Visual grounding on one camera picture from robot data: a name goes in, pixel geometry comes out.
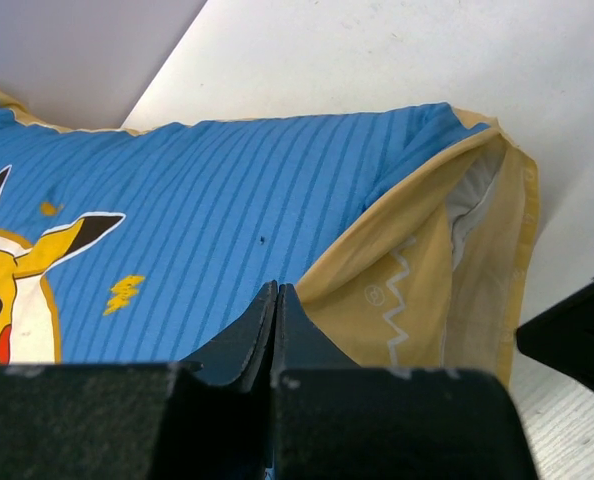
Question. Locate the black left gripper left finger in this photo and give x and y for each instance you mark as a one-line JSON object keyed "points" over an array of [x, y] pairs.
{"points": [[233, 358]]}

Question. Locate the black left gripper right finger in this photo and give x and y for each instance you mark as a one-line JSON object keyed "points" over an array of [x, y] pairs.
{"points": [[298, 342]]}

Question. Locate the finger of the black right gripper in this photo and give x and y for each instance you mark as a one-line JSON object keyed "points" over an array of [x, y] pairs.
{"points": [[562, 337]]}

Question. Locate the blue Pikachu pillowcase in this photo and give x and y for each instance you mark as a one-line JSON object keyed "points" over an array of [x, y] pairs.
{"points": [[125, 246]]}

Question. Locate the white pillow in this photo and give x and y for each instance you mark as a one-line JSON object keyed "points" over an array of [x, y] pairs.
{"points": [[469, 201]]}

